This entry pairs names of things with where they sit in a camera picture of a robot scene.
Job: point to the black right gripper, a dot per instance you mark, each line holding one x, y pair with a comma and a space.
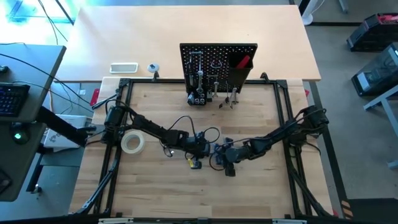
234, 154

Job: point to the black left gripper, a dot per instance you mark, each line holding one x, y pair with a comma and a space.
199, 146

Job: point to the small grey brush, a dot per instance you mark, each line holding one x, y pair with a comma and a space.
190, 99

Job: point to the white masking tape roll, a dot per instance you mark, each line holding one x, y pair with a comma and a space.
123, 143

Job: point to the red utility knife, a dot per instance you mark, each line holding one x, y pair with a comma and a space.
243, 61

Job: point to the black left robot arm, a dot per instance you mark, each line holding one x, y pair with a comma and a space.
149, 127

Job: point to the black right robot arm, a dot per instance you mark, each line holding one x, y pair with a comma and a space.
280, 133

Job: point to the double-prong metal pegboard hook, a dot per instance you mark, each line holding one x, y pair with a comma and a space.
213, 76

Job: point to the black pegboard bin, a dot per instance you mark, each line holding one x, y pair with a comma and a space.
239, 77

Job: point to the small U-shaped metal hook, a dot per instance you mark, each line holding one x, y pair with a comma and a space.
216, 64

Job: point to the black perforated pegboard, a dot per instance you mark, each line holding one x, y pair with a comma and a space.
205, 56

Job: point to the pair of hanging wrenches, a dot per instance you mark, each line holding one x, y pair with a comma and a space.
196, 53

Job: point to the small white round device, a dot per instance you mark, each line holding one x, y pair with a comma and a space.
153, 67

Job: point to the white rectangular tray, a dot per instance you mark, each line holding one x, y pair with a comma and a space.
123, 68

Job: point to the black diagonal support beam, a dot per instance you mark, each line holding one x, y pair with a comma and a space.
62, 127

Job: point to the white cardboard box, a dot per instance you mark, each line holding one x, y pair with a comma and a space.
56, 140

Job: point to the dark grey equipment case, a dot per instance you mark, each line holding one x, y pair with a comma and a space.
376, 74

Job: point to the black case with red lid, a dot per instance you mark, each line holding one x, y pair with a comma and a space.
373, 34

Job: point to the black mouse with blue light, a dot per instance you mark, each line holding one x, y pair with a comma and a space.
18, 137

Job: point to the grey office desk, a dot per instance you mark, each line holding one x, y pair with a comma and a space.
28, 62

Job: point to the black computer keyboard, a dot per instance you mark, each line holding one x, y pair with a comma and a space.
12, 99

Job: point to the black aluminium table frame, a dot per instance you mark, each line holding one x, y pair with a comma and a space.
258, 81

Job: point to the red frame clamp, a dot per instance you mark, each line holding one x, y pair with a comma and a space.
306, 93
94, 97

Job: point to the white pedestal base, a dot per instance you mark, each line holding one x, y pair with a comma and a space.
309, 15

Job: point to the grey metal table frame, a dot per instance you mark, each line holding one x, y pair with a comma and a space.
377, 101

